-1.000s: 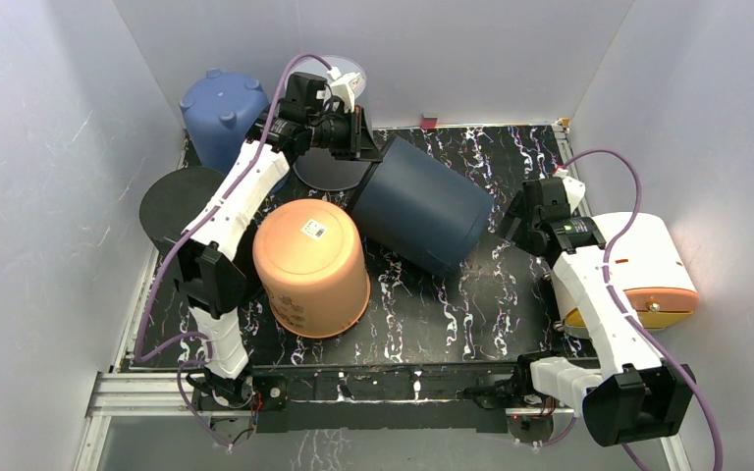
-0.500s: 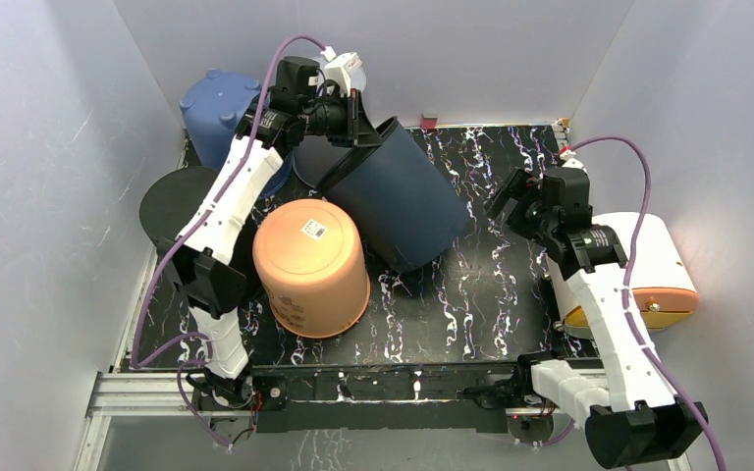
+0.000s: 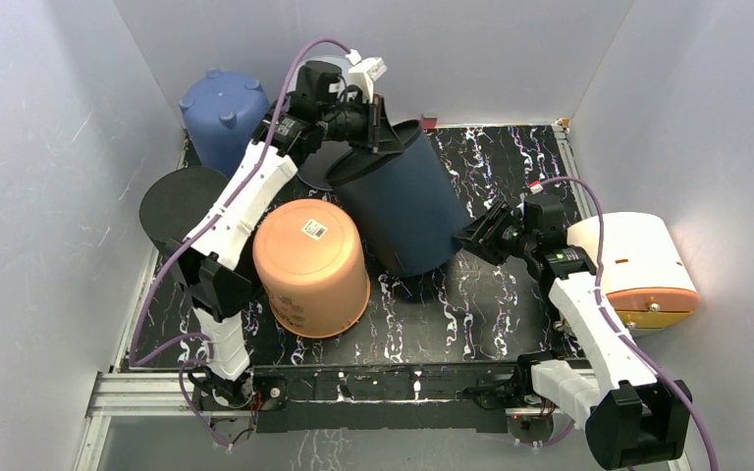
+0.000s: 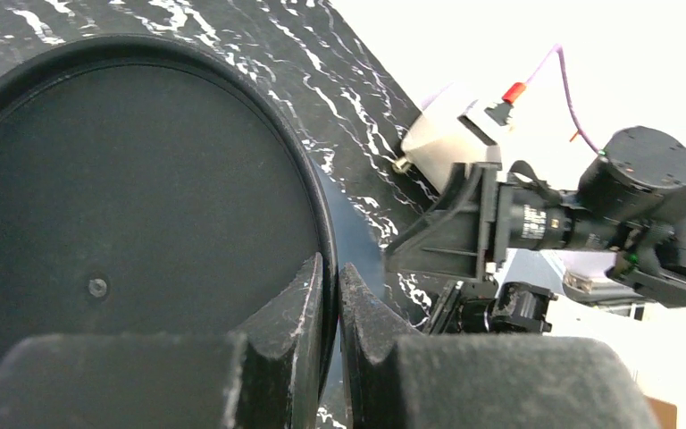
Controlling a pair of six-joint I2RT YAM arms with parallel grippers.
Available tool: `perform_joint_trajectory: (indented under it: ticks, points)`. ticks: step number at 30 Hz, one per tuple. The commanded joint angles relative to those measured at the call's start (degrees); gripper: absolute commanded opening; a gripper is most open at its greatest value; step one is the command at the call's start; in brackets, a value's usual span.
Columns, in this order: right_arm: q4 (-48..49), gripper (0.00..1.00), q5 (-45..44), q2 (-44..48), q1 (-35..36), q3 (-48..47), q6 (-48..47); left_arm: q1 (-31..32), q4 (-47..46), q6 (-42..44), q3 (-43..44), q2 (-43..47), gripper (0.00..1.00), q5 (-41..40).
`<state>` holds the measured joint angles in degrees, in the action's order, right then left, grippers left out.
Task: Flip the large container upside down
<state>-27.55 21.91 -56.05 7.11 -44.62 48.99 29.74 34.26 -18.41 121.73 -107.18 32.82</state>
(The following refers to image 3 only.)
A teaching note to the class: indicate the grey plastic bucket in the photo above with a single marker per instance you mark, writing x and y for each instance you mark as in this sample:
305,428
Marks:
314,170

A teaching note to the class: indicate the white and orange container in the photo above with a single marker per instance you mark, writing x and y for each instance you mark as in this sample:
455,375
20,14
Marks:
644,277

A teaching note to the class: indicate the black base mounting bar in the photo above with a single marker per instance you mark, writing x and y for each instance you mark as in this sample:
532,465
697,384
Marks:
480,396

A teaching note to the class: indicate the blue plastic bucket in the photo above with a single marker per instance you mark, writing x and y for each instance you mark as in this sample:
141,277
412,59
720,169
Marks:
220,112

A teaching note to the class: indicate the large black bucket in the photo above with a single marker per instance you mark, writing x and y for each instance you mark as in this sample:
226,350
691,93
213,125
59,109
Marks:
171,209

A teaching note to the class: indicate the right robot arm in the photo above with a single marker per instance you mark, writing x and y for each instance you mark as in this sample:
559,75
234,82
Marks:
630,415

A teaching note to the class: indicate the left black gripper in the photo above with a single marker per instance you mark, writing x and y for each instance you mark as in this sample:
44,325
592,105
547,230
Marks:
381,136

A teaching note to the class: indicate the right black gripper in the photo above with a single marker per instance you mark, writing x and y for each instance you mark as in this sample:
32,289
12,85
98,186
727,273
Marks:
490,230

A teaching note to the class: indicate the orange bucket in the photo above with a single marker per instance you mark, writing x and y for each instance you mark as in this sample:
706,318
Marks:
309,257

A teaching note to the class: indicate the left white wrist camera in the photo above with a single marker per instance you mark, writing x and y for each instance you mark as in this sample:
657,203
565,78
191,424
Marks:
364,72

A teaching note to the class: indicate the small red block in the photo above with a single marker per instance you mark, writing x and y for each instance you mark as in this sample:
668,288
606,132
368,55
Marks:
429,121

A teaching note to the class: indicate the dark blue bucket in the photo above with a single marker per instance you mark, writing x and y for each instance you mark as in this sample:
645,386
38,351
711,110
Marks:
403,204

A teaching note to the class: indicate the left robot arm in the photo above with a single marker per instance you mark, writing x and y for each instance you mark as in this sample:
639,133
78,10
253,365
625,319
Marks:
267,166

